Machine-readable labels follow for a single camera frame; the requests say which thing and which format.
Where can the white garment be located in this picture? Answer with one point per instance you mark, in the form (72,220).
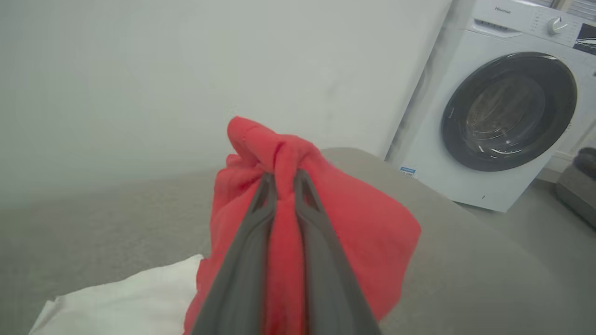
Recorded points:
(130,302)

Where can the red fleece garment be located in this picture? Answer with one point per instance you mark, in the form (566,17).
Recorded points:
(368,232)

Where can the grey fabric sofa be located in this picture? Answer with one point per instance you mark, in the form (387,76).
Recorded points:
(465,279)

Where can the dark round washing machine door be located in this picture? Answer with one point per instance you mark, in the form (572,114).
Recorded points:
(507,111)

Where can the blue energy label sticker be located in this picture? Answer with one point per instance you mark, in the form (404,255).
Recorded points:
(407,171)

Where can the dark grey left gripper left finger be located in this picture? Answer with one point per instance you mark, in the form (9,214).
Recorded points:
(237,279)

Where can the dark lump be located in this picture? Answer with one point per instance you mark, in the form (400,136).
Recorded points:
(587,163)

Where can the white washing machine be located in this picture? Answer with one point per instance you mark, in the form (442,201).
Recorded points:
(433,153)

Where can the silver washing machine knob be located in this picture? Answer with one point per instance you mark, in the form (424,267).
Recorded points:
(556,25)

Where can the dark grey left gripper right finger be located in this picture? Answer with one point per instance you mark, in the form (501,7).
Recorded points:
(333,288)

